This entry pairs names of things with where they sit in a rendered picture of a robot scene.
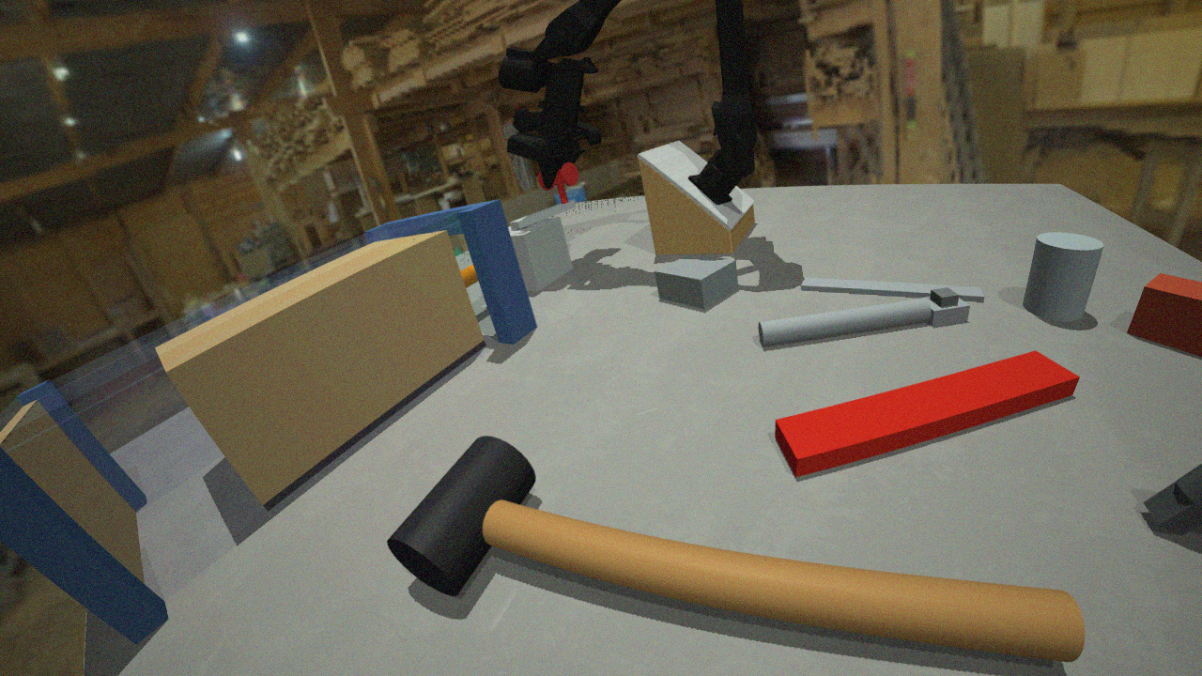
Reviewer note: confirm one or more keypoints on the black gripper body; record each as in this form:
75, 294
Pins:
560, 122

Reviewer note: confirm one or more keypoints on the mallet with black head and wooden handle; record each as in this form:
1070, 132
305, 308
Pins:
477, 504

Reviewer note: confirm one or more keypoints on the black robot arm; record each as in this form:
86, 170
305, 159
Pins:
573, 32

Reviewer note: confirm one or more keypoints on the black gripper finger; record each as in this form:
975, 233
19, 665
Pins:
549, 168
570, 154

